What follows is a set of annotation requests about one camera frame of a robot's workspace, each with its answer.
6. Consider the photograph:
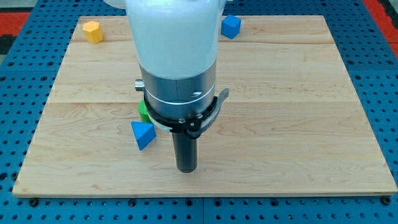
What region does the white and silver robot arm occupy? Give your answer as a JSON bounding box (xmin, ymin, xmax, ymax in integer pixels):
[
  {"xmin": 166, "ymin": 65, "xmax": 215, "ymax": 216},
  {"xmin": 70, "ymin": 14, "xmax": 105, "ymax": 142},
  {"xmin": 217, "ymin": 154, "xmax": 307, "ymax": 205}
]
[{"xmin": 104, "ymin": 0, "xmax": 226, "ymax": 120}]

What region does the black tool clamp ring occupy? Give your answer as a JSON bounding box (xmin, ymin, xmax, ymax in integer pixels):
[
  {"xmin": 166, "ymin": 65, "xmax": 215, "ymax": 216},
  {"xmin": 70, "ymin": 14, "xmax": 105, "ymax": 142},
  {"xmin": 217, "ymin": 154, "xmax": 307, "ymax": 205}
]
[{"xmin": 143, "ymin": 88, "xmax": 230, "ymax": 140}]

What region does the blue cube block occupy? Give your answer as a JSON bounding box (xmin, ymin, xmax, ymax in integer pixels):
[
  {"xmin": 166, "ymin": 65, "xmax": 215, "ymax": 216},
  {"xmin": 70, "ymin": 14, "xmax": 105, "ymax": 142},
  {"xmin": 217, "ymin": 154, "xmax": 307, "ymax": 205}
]
[{"xmin": 221, "ymin": 14, "xmax": 241, "ymax": 39}]

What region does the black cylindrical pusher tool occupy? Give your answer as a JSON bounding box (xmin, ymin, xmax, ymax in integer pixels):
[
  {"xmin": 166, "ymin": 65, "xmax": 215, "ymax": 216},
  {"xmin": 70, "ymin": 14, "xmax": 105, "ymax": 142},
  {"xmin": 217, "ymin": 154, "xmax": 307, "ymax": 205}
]
[{"xmin": 172, "ymin": 133, "xmax": 197, "ymax": 173}]

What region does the green block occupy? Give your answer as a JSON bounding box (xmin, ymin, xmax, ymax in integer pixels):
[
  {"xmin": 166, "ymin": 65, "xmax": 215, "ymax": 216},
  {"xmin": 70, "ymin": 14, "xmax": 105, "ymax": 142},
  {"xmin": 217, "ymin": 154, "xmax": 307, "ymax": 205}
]
[{"xmin": 137, "ymin": 100, "xmax": 152, "ymax": 123}]

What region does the wooden board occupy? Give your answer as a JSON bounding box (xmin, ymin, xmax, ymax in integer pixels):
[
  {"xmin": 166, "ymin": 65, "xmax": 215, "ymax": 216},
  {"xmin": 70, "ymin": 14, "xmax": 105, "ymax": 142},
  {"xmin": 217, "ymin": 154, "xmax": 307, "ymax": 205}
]
[{"xmin": 13, "ymin": 16, "xmax": 397, "ymax": 198}]

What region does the blue triangle block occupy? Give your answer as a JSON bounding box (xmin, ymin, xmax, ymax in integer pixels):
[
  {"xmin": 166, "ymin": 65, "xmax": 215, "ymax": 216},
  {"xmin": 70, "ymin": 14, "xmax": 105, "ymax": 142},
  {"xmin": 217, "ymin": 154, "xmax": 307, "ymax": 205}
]
[{"xmin": 131, "ymin": 121, "xmax": 156, "ymax": 151}]

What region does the yellow hexagon block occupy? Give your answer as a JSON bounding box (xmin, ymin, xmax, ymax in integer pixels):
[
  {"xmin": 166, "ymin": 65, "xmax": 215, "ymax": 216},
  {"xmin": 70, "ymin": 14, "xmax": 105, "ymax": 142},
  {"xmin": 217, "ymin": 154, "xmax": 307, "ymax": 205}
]
[{"xmin": 83, "ymin": 21, "xmax": 103, "ymax": 44}]

